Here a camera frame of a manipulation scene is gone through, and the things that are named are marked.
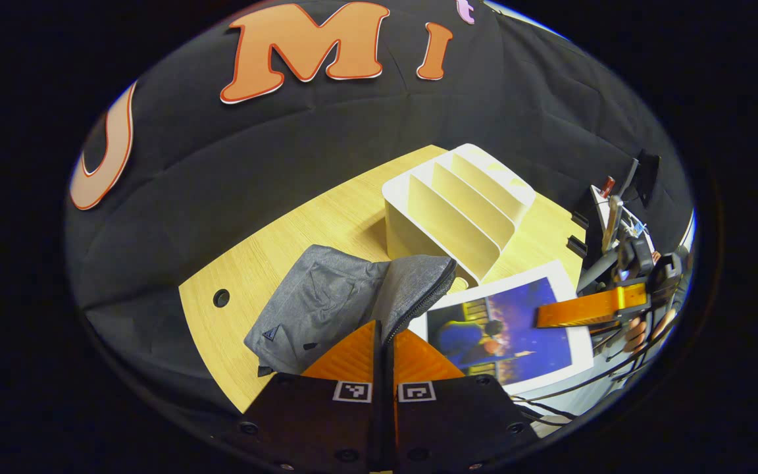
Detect black cable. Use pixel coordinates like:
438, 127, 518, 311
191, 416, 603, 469
512, 319, 679, 422

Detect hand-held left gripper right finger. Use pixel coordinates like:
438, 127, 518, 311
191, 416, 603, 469
389, 327, 541, 474

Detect blue picture cover book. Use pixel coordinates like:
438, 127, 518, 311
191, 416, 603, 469
409, 260, 595, 396

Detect white bookshelf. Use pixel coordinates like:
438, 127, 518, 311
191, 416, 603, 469
382, 144, 536, 285

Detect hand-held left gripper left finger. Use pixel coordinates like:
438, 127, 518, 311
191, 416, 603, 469
241, 321, 381, 474

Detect black backdrop cloth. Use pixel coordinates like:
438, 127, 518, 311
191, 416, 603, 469
65, 0, 694, 409

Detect grey schoolbag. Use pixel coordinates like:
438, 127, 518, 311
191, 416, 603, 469
244, 245, 457, 376

